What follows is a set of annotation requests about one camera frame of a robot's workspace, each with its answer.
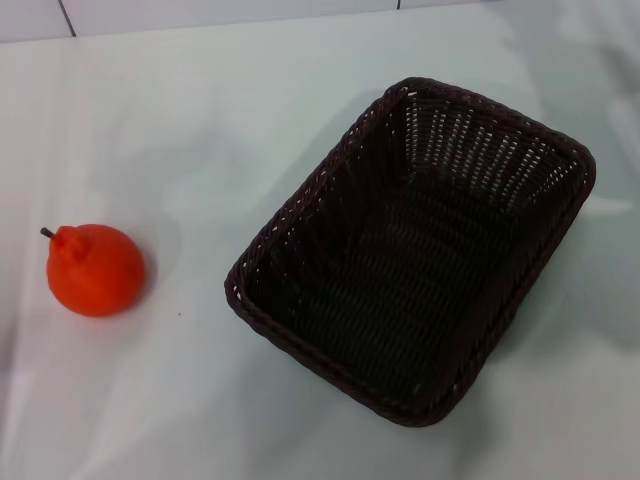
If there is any dark brown woven basket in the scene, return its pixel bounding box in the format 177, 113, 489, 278
223, 76, 597, 429

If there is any white tablecloth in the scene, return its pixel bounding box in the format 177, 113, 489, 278
0, 8, 640, 480

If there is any orange toy pear fruit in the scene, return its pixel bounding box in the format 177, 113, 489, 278
40, 223, 147, 319

